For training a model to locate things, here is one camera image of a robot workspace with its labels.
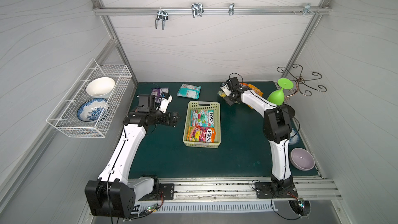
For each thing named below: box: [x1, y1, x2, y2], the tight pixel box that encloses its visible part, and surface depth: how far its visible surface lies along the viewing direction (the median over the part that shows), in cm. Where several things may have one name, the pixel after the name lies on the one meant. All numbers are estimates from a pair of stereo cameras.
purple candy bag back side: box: [150, 87, 169, 102], surface depth 117 cm
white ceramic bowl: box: [86, 76, 116, 98], surface depth 72 cm
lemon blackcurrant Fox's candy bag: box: [186, 126, 217, 144], surface depth 92 cm
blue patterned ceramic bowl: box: [77, 98, 109, 123], surface depth 65 cm
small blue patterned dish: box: [288, 127, 300, 145], surface depth 90 cm
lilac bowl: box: [289, 147, 316, 172], surface depth 82 cm
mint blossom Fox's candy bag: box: [190, 109, 216, 128], surface depth 100 cm
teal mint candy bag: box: [177, 83, 202, 100], surface depth 117 cm
